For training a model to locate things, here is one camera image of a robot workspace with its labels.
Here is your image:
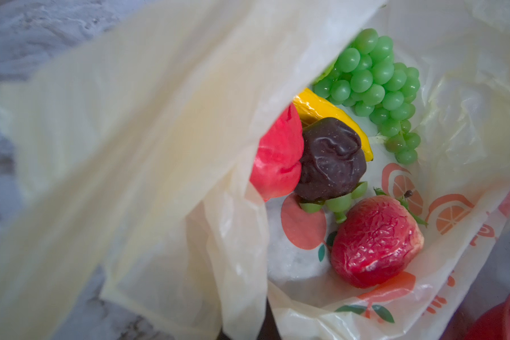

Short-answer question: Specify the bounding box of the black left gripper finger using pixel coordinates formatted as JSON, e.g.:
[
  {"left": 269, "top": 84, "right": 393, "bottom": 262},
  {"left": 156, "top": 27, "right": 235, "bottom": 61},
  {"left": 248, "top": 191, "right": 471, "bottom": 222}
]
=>
[{"left": 257, "top": 300, "right": 281, "bottom": 340}]

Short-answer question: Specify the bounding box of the red toy fruit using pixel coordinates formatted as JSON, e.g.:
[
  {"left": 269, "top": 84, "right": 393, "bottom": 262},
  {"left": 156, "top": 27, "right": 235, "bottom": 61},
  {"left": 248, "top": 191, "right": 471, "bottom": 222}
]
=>
[{"left": 250, "top": 104, "right": 304, "bottom": 201}]

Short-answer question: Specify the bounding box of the dark brown toy fruit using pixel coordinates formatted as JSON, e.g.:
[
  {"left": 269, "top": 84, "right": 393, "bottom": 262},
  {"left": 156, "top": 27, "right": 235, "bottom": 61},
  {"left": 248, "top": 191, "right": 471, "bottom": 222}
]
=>
[{"left": 295, "top": 118, "right": 367, "bottom": 224}]

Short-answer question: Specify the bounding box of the yellow plastic fruit-print bag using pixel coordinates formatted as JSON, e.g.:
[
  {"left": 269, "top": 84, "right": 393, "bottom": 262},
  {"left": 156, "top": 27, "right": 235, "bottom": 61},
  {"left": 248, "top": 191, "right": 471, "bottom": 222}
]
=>
[{"left": 0, "top": 1, "right": 510, "bottom": 339}]

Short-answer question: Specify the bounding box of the yellow toy banana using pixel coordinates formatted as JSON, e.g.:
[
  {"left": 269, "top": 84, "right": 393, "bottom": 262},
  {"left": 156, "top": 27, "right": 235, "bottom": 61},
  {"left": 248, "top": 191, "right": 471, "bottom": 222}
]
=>
[{"left": 293, "top": 88, "right": 374, "bottom": 162}]

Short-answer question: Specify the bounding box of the red flower-shaped plate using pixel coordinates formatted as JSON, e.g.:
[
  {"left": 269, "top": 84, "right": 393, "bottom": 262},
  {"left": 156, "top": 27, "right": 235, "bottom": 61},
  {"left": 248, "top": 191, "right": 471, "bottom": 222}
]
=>
[{"left": 465, "top": 294, "right": 510, "bottom": 340}]

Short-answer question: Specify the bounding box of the green toy grape bunch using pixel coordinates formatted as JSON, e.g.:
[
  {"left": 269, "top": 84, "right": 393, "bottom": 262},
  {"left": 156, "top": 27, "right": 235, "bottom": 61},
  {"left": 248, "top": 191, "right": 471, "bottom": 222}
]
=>
[{"left": 312, "top": 28, "right": 421, "bottom": 165}]

